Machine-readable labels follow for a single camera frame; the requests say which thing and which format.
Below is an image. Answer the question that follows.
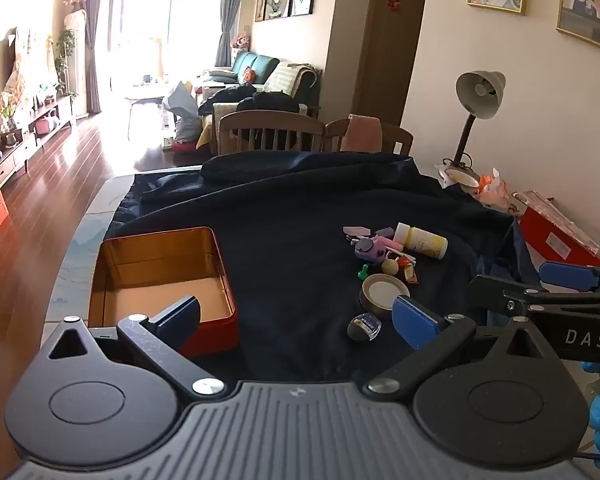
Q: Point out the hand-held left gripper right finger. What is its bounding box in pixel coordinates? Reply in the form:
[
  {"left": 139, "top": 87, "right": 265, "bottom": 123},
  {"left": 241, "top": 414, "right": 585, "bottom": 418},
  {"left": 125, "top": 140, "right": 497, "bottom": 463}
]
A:
[{"left": 366, "top": 296, "right": 563, "bottom": 395}]

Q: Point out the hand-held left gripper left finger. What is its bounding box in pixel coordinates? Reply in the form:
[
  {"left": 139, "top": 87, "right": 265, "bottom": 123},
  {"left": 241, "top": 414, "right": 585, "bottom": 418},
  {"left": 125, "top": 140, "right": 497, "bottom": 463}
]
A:
[{"left": 39, "top": 296, "right": 227, "bottom": 402}]

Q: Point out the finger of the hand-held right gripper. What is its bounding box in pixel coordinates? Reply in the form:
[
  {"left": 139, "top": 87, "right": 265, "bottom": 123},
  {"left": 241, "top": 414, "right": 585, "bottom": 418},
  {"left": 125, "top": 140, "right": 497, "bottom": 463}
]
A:
[
  {"left": 539, "top": 261, "right": 600, "bottom": 297},
  {"left": 469, "top": 275, "right": 600, "bottom": 317}
]

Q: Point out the red tin box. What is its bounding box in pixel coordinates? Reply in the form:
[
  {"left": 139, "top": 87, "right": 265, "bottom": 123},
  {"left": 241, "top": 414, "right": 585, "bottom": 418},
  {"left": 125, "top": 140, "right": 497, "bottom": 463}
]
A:
[{"left": 89, "top": 227, "right": 240, "bottom": 357}]

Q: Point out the red flat box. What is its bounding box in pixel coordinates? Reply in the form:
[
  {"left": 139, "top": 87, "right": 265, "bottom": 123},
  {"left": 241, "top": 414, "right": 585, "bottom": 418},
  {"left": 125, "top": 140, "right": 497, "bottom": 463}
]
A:
[{"left": 512, "top": 190, "right": 600, "bottom": 267}]

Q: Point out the round metal tin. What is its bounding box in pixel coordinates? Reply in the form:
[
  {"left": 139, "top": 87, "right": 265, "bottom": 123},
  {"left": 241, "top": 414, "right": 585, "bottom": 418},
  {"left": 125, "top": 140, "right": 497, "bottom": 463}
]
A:
[{"left": 359, "top": 274, "right": 412, "bottom": 314}]

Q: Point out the black oval case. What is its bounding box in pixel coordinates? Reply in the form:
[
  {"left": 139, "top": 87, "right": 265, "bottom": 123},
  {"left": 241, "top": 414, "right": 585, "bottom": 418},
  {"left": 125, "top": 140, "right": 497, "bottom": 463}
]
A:
[{"left": 346, "top": 312, "right": 384, "bottom": 344}]

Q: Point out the red snack packet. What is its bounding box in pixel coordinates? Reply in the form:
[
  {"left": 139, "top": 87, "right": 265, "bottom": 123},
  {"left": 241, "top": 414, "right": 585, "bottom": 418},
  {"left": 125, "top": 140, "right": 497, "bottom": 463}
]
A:
[{"left": 396, "top": 254, "right": 419, "bottom": 285}]

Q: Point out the white and yellow bottle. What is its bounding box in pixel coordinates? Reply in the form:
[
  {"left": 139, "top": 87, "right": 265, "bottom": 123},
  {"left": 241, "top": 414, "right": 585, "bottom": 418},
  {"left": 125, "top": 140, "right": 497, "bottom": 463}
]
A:
[{"left": 394, "top": 222, "right": 449, "bottom": 260}]

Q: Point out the purple toy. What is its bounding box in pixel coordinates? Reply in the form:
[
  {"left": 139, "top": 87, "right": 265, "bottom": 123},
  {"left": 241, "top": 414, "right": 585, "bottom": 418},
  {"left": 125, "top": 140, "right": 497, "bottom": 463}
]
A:
[{"left": 354, "top": 236, "right": 392, "bottom": 264}]

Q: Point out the orange and white bag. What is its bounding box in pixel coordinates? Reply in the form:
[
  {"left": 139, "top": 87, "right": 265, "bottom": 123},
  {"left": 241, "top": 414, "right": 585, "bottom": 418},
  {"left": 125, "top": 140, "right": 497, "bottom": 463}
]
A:
[{"left": 477, "top": 167, "right": 514, "bottom": 211}]

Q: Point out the dark blue cloth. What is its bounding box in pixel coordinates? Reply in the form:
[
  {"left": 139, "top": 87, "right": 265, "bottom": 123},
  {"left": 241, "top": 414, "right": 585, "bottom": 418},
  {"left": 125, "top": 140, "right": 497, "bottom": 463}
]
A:
[{"left": 102, "top": 150, "right": 551, "bottom": 385}]

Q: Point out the wooden chair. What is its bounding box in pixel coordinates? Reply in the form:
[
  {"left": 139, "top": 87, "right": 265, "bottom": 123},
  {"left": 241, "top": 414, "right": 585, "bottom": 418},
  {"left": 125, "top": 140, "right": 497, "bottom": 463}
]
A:
[
  {"left": 216, "top": 110, "right": 326, "bottom": 156},
  {"left": 325, "top": 119, "right": 414, "bottom": 156}
]

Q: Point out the pink towel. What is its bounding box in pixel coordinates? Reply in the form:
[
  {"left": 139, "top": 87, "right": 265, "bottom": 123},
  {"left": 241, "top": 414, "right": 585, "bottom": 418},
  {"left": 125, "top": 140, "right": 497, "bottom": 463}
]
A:
[{"left": 341, "top": 114, "right": 383, "bottom": 153}]

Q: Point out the grey desk lamp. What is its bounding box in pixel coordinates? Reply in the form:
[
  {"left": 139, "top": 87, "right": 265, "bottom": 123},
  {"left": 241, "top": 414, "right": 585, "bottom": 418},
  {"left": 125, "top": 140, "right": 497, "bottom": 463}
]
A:
[{"left": 437, "top": 70, "right": 507, "bottom": 189}]

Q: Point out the white plastic bag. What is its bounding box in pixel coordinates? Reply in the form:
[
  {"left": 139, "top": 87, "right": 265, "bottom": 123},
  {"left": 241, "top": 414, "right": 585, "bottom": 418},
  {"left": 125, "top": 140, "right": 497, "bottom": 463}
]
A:
[{"left": 161, "top": 80, "right": 201, "bottom": 144}]

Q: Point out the dark clothes pile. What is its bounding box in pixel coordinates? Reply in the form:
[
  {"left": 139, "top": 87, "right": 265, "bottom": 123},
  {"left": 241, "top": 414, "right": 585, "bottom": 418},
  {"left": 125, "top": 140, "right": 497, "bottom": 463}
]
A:
[{"left": 199, "top": 84, "right": 302, "bottom": 117}]

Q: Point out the white coffee table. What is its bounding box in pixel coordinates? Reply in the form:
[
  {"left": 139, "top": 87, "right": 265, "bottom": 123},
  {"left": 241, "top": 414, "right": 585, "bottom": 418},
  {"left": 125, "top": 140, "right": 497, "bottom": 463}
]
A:
[{"left": 124, "top": 82, "right": 174, "bottom": 139}]

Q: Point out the wooden media cabinet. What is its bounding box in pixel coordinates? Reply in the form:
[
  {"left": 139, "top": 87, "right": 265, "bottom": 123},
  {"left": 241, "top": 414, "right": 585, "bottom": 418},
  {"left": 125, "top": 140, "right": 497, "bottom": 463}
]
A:
[{"left": 0, "top": 93, "right": 76, "bottom": 192}]

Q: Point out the brown wooden door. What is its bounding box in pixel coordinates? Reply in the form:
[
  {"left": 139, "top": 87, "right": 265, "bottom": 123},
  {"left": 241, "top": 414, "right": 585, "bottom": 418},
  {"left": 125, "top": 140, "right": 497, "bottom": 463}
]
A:
[{"left": 349, "top": 0, "right": 430, "bottom": 129}]

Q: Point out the white sofa blanket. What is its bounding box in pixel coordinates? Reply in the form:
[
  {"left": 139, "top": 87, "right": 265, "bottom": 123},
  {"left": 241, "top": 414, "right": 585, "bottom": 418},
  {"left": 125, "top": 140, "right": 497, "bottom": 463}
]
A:
[{"left": 267, "top": 61, "right": 321, "bottom": 97}]

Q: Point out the teal sofa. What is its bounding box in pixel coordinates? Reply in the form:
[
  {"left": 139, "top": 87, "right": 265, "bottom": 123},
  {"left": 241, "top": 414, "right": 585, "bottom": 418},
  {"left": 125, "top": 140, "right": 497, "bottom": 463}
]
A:
[{"left": 207, "top": 51, "right": 324, "bottom": 111}]

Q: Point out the grey curtain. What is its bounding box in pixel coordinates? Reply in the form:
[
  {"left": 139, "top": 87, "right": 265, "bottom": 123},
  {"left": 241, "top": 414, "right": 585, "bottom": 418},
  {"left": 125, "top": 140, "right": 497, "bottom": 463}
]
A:
[
  {"left": 82, "top": 0, "right": 105, "bottom": 115},
  {"left": 214, "top": 0, "right": 242, "bottom": 69}
]

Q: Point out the green potted plant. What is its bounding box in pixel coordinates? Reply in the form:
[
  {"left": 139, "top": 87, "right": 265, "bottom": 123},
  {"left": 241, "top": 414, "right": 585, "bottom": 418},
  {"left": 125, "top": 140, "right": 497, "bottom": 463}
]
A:
[{"left": 54, "top": 28, "right": 79, "bottom": 97}]

